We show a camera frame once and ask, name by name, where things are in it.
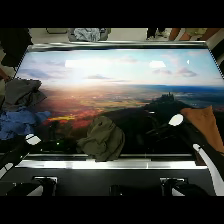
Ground olive green T-shirt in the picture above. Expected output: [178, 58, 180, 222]
[76, 115, 126, 163]

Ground silver frame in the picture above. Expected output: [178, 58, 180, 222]
[0, 39, 224, 197]

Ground heap of clothes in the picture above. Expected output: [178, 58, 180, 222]
[67, 27, 112, 43]

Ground person's legs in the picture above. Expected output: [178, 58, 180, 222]
[145, 27, 167, 41]

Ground blue garment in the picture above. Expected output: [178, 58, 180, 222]
[0, 107, 52, 141]

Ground orange-brown garment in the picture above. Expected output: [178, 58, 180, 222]
[179, 105, 224, 155]

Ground grey garment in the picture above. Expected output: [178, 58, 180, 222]
[1, 78, 48, 112]

